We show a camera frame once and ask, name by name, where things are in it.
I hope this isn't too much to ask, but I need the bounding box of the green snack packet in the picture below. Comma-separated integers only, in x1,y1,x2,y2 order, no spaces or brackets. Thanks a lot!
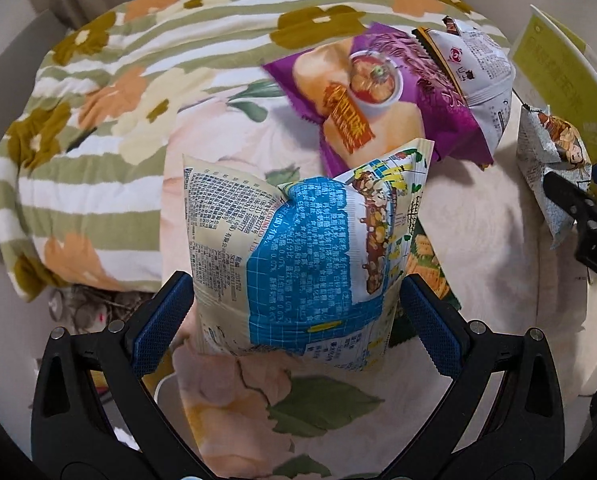
388,220,461,351

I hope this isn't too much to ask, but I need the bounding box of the green cardboard box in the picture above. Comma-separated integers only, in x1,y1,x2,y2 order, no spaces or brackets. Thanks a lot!
509,4,597,201

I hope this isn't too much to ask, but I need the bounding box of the cream and blue snack packet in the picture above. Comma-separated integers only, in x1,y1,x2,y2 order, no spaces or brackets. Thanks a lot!
182,137,436,372

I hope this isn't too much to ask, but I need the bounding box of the white packet with dark strip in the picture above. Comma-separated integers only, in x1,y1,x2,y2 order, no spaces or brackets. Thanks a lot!
412,16,518,153

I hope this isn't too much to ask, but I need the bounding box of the purple snack packet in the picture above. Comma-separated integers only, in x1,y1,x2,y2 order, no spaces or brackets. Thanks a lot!
262,22,495,178

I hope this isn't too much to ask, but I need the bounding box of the dark wire clutter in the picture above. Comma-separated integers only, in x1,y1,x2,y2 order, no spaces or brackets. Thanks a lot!
48,285,154,333

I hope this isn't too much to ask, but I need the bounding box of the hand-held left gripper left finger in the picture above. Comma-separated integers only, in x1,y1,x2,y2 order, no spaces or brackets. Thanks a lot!
31,270,204,480

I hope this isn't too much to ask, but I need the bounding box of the grey snack packet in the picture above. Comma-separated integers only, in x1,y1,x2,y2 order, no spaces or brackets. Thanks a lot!
517,105,593,251

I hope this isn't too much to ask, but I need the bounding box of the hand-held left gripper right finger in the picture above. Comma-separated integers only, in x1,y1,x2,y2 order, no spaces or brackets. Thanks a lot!
401,275,565,480

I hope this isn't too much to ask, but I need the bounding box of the floral striped blanket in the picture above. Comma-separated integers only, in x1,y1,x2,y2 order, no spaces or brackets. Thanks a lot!
0,0,511,303

